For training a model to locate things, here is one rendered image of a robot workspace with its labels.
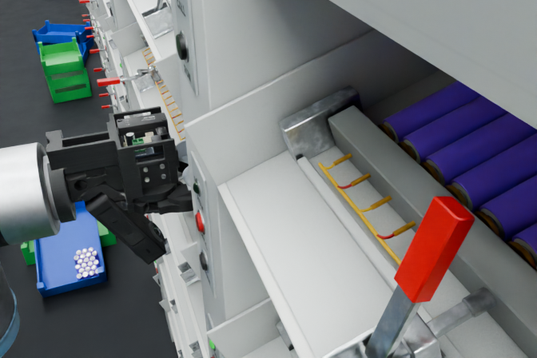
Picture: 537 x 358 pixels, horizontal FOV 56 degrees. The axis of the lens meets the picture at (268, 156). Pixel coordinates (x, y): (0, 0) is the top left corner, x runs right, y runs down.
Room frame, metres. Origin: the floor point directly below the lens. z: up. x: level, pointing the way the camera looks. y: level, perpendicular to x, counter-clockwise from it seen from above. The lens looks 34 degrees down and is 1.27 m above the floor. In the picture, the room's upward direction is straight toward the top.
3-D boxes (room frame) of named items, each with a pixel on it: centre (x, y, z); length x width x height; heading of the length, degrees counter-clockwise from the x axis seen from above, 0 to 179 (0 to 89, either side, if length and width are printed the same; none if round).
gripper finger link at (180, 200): (0.40, 0.09, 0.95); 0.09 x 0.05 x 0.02; 104
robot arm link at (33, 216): (0.38, 0.23, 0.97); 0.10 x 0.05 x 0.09; 21
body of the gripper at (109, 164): (0.40, 0.15, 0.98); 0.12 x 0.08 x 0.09; 111
